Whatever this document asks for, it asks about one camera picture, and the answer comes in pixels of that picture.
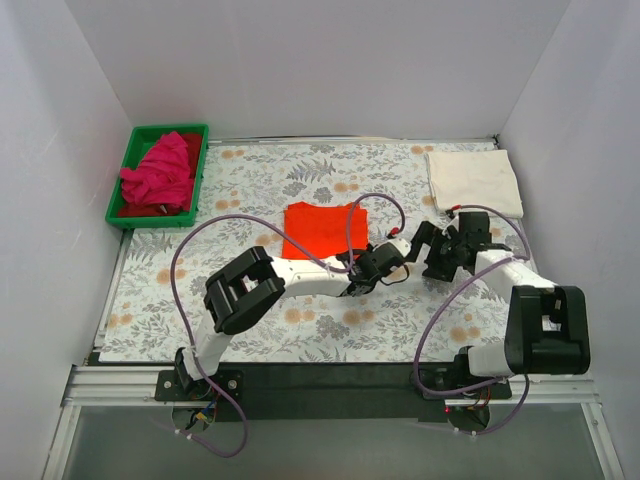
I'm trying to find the floral patterned table mat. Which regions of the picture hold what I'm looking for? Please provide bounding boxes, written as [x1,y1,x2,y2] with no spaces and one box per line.
[96,143,508,363]

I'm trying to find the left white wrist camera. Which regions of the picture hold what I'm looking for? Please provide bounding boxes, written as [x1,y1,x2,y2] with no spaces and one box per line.
[387,227,411,257]

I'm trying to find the aluminium frame rail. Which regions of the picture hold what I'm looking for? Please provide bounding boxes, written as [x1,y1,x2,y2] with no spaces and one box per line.
[59,363,601,416]

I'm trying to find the green plastic bin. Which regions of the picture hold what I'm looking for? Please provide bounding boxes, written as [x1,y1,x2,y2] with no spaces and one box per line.
[105,123,209,230]

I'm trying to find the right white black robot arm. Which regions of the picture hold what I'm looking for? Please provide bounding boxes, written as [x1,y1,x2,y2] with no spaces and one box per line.
[411,207,591,398]

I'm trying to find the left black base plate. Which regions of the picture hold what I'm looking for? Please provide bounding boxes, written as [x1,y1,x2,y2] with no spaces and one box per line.
[153,369,244,402]

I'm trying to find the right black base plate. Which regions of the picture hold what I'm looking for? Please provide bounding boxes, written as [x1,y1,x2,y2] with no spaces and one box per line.
[410,365,512,400]

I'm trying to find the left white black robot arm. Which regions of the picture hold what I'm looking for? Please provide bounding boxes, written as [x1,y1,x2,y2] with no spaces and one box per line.
[175,221,435,400]

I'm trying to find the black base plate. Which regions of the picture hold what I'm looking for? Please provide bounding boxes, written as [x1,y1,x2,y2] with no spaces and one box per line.
[153,369,244,402]
[410,365,512,400]

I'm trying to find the orange t shirt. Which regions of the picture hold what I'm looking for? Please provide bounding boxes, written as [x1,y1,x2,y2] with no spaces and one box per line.
[281,202,368,260]

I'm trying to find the magenta t shirt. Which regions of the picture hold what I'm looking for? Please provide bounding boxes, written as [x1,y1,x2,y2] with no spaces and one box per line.
[120,131,195,211]

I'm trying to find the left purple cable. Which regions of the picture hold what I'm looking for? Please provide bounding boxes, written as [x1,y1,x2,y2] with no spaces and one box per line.
[170,193,405,457]

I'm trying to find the folded cream t shirt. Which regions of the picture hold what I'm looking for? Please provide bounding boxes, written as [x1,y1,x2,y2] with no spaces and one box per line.
[426,150,524,219]

